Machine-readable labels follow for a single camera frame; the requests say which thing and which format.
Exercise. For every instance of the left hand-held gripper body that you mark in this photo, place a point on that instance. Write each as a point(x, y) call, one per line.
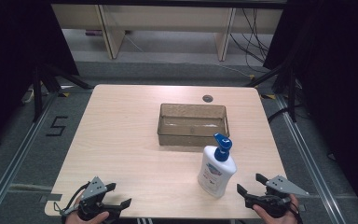
point(94, 189)

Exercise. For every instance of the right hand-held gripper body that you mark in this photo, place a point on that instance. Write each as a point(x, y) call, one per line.
point(281, 185)

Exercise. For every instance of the white pump bottle blue cap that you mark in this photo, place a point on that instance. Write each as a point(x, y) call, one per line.
point(216, 174)

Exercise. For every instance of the translucent brown plastic bin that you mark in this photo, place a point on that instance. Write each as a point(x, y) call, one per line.
point(192, 126)

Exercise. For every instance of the person's left hand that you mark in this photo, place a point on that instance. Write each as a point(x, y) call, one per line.
point(87, 221)

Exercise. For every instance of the person's right hand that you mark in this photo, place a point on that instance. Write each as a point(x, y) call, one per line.
point(279, 220)

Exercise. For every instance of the grey tape strip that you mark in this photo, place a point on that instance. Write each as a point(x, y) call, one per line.
point(51, 197)

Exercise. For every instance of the black metal stand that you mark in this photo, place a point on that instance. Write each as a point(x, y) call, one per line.
point(291, 93)
point(38, 93)

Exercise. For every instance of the round grey table grommet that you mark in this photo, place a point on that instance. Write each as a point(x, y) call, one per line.
point(207, 98)

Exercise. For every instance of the white power strip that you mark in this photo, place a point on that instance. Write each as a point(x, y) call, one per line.
point(28, 96)

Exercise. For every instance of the black curtain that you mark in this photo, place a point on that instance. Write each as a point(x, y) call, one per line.
point(12, 62)
point(338, 77)

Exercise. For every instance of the small pink object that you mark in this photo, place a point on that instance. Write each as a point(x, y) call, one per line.
point(93, 32)

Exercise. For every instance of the aluminium floor rail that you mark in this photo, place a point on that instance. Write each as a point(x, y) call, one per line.
point(310, 165)
point(15, 161)

